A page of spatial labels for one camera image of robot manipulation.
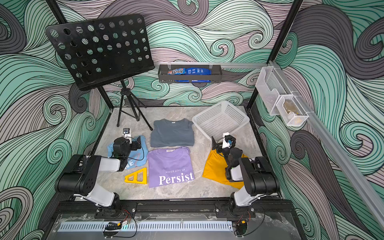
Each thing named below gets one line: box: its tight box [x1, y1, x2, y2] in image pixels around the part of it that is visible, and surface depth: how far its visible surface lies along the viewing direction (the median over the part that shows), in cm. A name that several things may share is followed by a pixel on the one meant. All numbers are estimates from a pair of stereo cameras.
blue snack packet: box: [185, 67, 212, 75], surface depth 94 cm
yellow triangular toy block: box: [124, 167, 148, 185], surface depth 85 cm
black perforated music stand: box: [45, 13, 155, 131], surface depth 68 cm
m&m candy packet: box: [167, 68, 186, 75], surface depth 94 cm
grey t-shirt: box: [150, 118, 195, 148], surface depth 104 cm
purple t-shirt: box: [147, 147, 195, 188], surface depth 89 cm
